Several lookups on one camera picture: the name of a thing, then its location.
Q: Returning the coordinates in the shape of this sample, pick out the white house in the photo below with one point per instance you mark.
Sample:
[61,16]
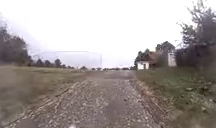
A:
[142,65]

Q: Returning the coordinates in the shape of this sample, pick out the grey gravel path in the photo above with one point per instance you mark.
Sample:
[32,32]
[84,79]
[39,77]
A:
[102,103]

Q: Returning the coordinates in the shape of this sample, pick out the group of trees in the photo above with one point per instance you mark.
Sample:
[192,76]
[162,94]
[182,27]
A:
[164,46]

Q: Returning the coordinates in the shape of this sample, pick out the robot's own part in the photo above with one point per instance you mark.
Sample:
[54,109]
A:
[72,126]

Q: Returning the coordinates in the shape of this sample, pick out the grass verge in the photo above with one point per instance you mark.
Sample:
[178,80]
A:
[182,86]

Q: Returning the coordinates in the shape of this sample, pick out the grass field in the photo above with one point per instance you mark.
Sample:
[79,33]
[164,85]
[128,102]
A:
[26,83]

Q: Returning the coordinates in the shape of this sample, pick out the row of trees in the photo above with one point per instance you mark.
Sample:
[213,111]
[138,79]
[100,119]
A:
[204,43]
[11,50]

